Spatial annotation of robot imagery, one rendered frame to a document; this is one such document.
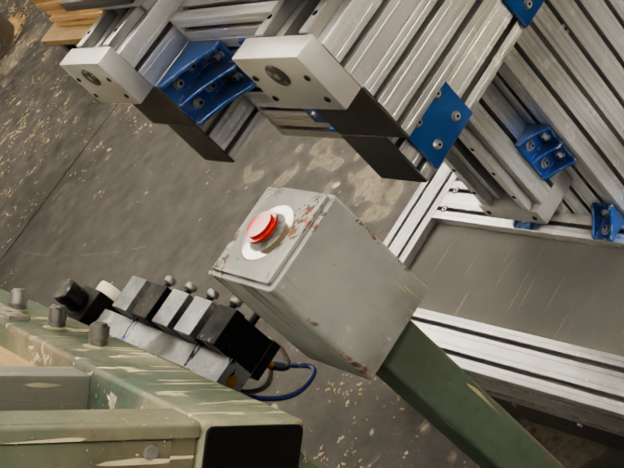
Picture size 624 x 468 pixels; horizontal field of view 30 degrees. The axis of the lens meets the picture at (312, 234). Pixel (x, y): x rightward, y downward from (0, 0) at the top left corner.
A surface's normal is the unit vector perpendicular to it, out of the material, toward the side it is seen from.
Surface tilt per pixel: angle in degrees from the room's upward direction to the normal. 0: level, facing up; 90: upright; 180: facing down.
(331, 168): 0
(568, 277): 0
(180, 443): 90
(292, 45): 0
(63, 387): 90
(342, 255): 90
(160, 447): 90
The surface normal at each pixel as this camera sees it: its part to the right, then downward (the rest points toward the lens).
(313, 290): 0.57, 0.11
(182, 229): -0.62, -0.59
